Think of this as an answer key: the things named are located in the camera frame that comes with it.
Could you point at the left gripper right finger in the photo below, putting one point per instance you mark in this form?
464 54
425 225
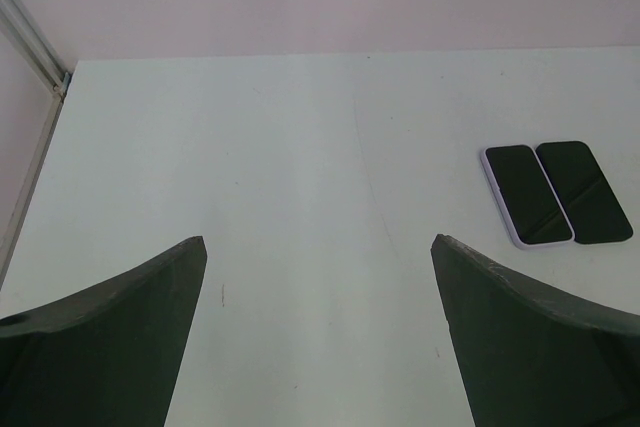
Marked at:
531 354

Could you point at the phone with lilac case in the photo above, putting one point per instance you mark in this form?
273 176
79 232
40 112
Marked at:
530 208

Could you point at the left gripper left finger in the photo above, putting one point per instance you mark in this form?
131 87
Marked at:
108 355

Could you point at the phone with black case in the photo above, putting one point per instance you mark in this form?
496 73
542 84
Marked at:
584 192

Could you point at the left aluminium frame post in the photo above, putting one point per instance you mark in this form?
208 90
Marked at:
20 28

